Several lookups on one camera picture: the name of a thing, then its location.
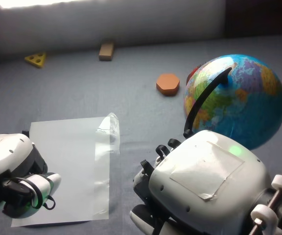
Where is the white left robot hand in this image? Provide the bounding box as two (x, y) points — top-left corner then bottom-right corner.
(0, 129), (62, 219)

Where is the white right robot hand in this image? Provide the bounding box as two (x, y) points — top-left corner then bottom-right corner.
(130, 129), (272, 235)

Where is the world globe with black stand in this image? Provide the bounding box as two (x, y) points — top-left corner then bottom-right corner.
(183, 54), (282, 150)

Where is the white paper sheet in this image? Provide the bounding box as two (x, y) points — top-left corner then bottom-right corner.
(10, 112), (121, 228)

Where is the clear tape strip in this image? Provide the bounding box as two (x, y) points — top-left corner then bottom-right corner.
(94, 112), (121, 218)

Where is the yellow triangular block with holes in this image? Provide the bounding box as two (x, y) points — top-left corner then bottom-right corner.
(24, 52), (47, 69)

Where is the orange hexagonal block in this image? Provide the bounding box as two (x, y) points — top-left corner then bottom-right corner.
(156, 73), (181, 97)

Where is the strawberry chocolate cake toy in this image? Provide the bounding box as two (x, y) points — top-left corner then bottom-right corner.
(186, 64), (203, 83)

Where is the tan wooden rectangular block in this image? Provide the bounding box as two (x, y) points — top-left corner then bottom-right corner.
(98, 41), (115, 62)

